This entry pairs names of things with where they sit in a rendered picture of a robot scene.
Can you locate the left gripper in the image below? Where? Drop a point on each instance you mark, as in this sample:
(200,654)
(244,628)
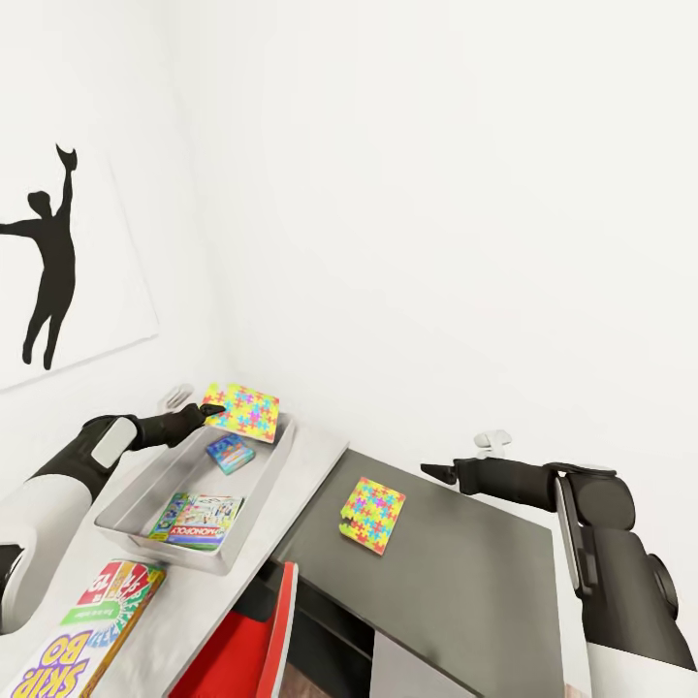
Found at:
(178,426)

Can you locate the board game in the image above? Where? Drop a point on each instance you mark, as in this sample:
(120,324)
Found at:
(198,521)
(230,453)
(74,657)

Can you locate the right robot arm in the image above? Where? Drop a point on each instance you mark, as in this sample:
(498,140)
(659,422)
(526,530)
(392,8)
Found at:
(630,603)

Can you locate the jigsaw puzzle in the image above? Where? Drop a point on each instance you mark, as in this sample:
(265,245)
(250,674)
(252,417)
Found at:
(247,412)
(374,510)

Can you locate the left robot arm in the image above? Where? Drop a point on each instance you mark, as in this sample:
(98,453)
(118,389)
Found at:
(40,519)

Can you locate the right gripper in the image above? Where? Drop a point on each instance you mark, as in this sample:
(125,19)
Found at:
(491,476)

